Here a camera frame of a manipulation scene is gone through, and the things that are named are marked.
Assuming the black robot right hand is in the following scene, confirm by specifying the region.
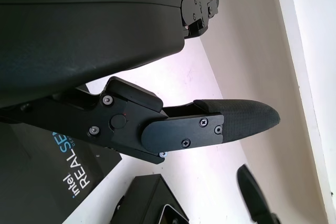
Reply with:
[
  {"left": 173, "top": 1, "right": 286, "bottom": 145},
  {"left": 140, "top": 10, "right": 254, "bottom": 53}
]
[{"left": 237, "top": 164, "right": 283, "bottom": 224}]

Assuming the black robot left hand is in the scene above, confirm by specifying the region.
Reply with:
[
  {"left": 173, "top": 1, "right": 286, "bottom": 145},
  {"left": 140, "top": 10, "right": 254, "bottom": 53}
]
[{"left": 0, "top": 0, "right": 280, "bottom": 166}]

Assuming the silver depth camera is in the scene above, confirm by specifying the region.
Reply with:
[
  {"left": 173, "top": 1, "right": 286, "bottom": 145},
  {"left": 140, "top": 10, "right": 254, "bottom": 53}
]
[{"left": 160, "top": 204, "right": 188, "bottom": 224}]

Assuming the black Intel RealSense box lid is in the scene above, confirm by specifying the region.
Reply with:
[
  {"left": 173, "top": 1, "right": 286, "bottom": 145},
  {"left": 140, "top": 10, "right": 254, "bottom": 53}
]
[{"left": 0, "top": 83, "right": 123, "bottom": 224}]

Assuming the black camera box base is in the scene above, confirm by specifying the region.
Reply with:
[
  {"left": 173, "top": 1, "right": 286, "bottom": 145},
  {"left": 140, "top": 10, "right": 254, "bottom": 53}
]
[{"left": 110, "top": 173, "right": 190, "bottom": 224}]

